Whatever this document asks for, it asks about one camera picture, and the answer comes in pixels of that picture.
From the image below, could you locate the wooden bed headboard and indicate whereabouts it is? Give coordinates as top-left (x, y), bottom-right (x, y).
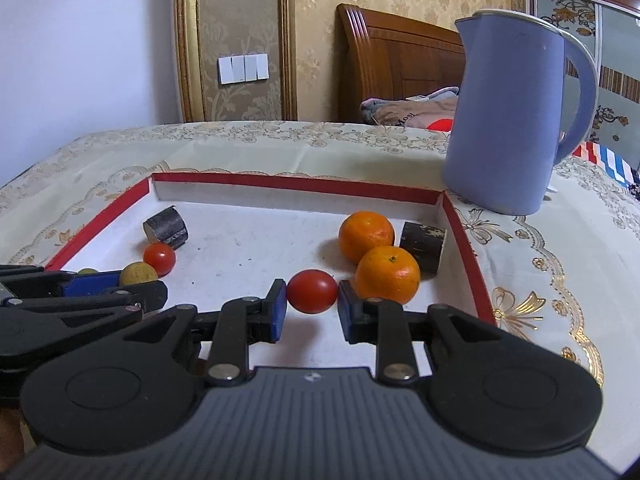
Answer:
top-left (336, 3), bottom-right (466, 123)

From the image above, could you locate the gold framed wall panel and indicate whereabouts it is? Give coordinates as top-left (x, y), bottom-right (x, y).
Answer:
top-left (173, 0), bottom-right (298, 123)

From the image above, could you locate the blue electric kettle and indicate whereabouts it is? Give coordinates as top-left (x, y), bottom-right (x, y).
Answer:
top-left (442, 9), bottom-right (599, 216)

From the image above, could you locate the orange mandarin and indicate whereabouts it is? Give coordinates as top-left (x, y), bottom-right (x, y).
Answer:
top-left (354, 245), bottom-right (421, 305)
top-left (338, 211), bottom-right (396, 265)

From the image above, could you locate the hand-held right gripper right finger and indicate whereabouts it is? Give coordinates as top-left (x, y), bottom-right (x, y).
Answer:
top-left (337, 280), bottom-right (507, 384)

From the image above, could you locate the wardrobe with floral sliding doors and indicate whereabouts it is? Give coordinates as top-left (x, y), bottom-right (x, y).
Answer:
top-left (525, 0), bottom-right (640, 171)

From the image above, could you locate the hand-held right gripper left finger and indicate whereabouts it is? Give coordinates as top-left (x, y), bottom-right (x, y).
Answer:
top-left (107, 279), bottom-right (289, 387)

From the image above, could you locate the white wall light switch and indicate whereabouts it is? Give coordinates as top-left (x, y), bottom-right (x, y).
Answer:
top-left (217, 53), bottom-right (270, 85)

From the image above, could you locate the dark sugarcane piece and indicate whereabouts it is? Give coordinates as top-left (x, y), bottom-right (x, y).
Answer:
top-left (399, 221), bottom-right (447, 275)
top-left (142, 205), bottom-right (190, 251)

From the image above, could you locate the brown blanket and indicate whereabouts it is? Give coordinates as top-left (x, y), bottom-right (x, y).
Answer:
top-left (360, 86), bottom-right (460, 128)

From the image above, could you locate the red white blue striped cloth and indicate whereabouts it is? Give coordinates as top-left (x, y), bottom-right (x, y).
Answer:
top-left (427, 117), bottom-right (640, 188)

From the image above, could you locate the cream gold-patterned tablecloth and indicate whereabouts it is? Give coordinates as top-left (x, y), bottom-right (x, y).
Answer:
top-left (0, 120), bottom-right (640, 480)

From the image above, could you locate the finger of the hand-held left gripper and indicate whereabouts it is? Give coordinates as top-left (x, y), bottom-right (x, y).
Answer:
top-left (0, 280), bottom-right (169, 357)
top-left (0, 265), bottom-right (122, 299)

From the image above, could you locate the red cherry tomato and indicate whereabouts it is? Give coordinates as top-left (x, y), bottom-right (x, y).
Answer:
top-left (143, 242), bottom-right (177, 277)
top-left (286, 269), bottom-right (339, 315)

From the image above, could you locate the red cardboard box tray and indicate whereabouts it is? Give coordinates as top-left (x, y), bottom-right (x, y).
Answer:
top-left (44, 172), bottom-right (497, 366)

